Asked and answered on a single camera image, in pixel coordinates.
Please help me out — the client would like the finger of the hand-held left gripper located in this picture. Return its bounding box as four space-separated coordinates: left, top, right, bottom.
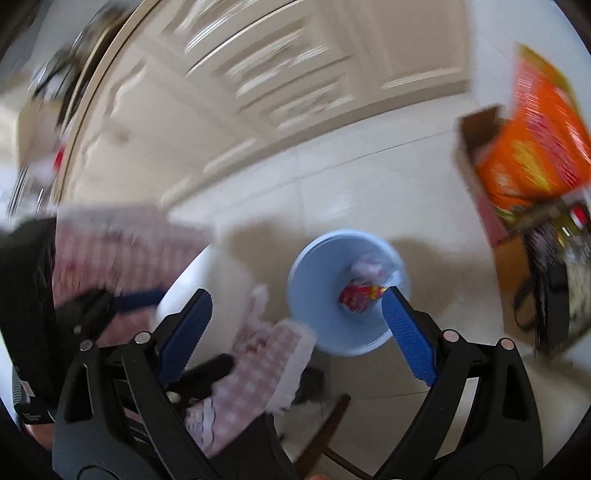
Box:
69 288 163 333
173 353 234 407

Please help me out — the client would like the cream kitchen cabinet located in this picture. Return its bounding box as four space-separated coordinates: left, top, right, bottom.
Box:
60 0 472 217

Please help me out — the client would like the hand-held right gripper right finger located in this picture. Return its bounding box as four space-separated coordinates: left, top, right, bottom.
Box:
382 286 555 480

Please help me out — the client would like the cream cabinet drawer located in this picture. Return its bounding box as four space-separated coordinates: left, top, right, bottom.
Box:
152 0 319 79
240 69 370 134
194 28 356 112

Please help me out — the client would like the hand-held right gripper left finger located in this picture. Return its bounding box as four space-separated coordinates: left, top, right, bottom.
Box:
52 288 298 480

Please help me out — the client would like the pink checkered tablecloth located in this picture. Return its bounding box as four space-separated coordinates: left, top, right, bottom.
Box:
52 203 319 457

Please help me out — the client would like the black strap bag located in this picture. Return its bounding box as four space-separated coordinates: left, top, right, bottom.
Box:
512 226 591 358

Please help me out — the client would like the light blue plastic bin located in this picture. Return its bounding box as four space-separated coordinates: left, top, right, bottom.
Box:
286 229 411 357

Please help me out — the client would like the metal pan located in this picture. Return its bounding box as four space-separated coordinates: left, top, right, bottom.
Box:
69 0 134 51

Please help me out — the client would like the white crumpled paper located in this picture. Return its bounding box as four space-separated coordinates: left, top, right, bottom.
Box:
351 256 399 283

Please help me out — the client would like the orange printed bag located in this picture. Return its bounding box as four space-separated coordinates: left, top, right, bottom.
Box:
475 44 591 210

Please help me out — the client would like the brown cardboard box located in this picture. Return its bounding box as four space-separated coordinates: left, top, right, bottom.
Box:
455 105 591 361

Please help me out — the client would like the cream cabinet door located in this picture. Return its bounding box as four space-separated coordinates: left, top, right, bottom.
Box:
323 0 472 93
106 60 264 195

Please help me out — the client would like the red snack wrapper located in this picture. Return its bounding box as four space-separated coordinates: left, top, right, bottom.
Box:
339 279 386 315

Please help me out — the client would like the dark wooden furniture leg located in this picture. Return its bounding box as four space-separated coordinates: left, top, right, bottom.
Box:
295 369 375 480

